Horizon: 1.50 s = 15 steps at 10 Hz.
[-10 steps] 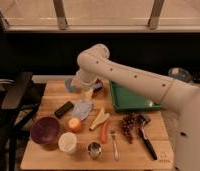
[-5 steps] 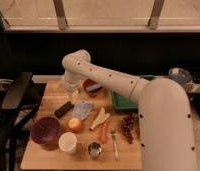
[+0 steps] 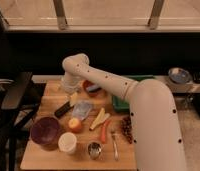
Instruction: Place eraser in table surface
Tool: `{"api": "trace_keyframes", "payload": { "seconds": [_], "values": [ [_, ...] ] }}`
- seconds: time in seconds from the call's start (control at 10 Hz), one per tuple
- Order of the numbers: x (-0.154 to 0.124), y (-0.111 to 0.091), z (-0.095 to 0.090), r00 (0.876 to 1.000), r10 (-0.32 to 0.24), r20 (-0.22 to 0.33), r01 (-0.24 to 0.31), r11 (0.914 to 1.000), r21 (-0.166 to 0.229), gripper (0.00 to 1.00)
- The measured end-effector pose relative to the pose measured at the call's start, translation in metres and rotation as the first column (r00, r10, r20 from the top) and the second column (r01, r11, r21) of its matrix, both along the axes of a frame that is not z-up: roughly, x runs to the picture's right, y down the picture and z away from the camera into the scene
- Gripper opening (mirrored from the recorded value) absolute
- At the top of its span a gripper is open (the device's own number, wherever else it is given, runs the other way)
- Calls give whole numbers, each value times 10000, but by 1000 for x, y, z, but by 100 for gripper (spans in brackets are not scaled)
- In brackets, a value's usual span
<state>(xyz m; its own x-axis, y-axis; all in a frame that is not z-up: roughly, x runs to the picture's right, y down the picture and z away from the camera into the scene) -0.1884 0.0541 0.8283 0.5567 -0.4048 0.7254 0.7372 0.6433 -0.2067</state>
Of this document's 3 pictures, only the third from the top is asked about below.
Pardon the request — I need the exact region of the bunch of dark grapes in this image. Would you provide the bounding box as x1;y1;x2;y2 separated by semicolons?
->
121;116;133;143

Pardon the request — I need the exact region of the small metal cup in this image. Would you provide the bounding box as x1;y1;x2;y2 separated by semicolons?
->
88;142;102;160

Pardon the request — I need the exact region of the blue sponge in bowl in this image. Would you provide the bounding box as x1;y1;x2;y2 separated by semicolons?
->
86;84;101;93

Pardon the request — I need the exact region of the orange apple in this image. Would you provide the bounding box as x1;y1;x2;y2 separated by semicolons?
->
68;118;82;133

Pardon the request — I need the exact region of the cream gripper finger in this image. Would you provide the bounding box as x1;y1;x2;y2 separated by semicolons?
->
69;92;78;107

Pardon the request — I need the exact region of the green plastic tray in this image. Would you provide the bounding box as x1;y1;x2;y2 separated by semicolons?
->
112;75;154;113

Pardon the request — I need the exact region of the metal bowl on ledge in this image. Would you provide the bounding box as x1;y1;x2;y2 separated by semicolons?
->
168;67;191;84

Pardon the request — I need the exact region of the dark chair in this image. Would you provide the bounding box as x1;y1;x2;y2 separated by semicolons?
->
0;72;40;171

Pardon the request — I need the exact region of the white cup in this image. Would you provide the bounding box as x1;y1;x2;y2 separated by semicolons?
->
58;132;77;155

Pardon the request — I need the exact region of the black eraser block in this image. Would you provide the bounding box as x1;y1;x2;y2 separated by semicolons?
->
54;102;72;118

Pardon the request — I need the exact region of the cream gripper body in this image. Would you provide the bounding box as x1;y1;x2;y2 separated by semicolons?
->
61;76;79;94

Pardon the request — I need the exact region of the yellow banana piece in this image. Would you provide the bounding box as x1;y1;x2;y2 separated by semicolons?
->
89;108;110;130

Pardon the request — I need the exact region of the dark object on ledge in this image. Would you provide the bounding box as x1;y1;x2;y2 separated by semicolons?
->
193;72;200;84

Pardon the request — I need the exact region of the blue-grey cloth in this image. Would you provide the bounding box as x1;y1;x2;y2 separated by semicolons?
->
72;101;93;121

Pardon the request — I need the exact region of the purple bowl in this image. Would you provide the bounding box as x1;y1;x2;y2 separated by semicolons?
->
30;117;60;145

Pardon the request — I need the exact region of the orange carrot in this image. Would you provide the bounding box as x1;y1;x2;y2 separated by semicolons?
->
100;119;111;144

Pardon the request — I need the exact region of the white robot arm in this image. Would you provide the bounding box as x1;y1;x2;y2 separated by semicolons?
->
62;54;187;171

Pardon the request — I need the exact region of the red bowl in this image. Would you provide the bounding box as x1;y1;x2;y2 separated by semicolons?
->
82;80;102;97

